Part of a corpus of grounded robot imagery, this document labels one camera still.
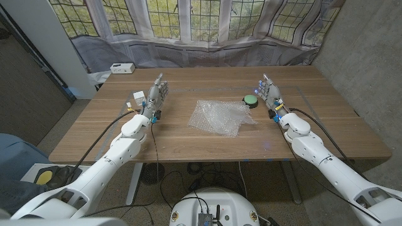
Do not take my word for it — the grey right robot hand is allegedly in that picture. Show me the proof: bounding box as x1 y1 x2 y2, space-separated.
254 73 289 117

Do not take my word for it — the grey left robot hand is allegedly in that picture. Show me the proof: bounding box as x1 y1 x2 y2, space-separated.
141 73 170 122

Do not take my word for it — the clear bubble wrap sheet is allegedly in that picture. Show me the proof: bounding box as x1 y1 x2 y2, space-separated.
187 99 258 138

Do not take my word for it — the green button on black base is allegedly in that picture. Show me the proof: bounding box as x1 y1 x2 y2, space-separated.
242 94 259 109

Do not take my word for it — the small white cube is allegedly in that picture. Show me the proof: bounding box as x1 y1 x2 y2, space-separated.
133 90 147 106

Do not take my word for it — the white power strip box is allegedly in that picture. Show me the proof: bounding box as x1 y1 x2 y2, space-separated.
109 63 136 75

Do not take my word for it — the printed window backdrop cloth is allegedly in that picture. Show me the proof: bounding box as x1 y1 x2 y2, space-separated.
48 0 346 73

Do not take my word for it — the round black floor device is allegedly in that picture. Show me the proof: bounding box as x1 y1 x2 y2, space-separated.
140 162 166 186

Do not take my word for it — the grey table leg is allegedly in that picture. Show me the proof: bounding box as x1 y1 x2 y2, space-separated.
280 161 303 205

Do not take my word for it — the white table leg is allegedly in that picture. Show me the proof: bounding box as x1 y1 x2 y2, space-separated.
125 162 144 207

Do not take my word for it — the black power adapter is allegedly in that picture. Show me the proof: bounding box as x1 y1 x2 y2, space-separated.
188 178 202 192

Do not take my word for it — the white robot torso base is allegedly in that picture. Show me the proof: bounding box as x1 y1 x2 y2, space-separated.
168 187 261 226

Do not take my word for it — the person's dark shoe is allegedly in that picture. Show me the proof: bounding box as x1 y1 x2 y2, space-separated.
46 165 83 190

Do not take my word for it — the grey electronics box on torso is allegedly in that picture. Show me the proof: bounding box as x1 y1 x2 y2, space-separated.
197 212 214 226

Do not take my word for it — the yellow and black foot pedal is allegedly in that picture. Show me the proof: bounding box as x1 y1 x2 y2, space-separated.
33 166 59 186

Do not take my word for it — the white pedal mat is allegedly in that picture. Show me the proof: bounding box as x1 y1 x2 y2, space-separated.
20 163 92 207

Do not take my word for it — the person's blue trouser leg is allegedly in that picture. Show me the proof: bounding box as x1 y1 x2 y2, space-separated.
0 133 53 216

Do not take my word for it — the white connector with yellow wire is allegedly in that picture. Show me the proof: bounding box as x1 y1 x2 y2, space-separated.
125 102 141 114

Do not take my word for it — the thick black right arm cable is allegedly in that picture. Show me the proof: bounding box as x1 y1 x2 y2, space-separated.
288 107 371 183

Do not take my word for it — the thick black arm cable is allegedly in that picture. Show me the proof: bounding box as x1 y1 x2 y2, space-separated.
64 109 142 186
288 107 371 183

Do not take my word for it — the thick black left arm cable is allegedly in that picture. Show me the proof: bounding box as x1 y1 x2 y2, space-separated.
64 109 142 186

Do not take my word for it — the thin black left arm wire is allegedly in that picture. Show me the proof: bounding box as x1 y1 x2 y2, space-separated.
81 122 161 218

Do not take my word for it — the thin black arm wire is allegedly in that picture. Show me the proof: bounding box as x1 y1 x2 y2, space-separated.
275 121 383 224
81 122 161 218

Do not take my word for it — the white floor cable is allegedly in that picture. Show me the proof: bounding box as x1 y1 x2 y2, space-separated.
237 161 249 199

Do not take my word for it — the thin black right arm wire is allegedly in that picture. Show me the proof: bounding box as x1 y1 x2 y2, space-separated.
275 121 383 224

